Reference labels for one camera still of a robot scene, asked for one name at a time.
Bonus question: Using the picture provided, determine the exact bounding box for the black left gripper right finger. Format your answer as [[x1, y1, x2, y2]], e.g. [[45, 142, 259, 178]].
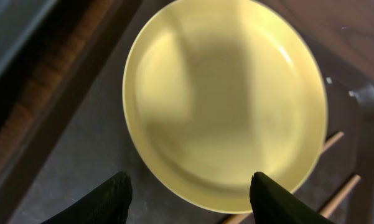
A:
[[250, 172, 333, 224]]

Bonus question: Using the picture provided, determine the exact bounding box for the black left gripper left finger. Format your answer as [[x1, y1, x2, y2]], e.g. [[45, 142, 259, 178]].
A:
[[42, 172, 133, 224]]

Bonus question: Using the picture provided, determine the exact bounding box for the wooden chopstick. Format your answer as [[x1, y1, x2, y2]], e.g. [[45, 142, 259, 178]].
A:
[[321, 131, 345, 154], [222, 174, 361, 224]]

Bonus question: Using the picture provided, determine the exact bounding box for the yellow plate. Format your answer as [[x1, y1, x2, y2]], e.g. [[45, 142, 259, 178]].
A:
[[123, 0, 327, 213]]

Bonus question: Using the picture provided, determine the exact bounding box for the dark brown serving tray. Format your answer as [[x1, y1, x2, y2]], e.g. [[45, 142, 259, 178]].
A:
[[0, 1, 374, 223]]

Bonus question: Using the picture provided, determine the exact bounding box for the grey dish rack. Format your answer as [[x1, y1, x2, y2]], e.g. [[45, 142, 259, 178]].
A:
[[0, 0, 59, 77]]

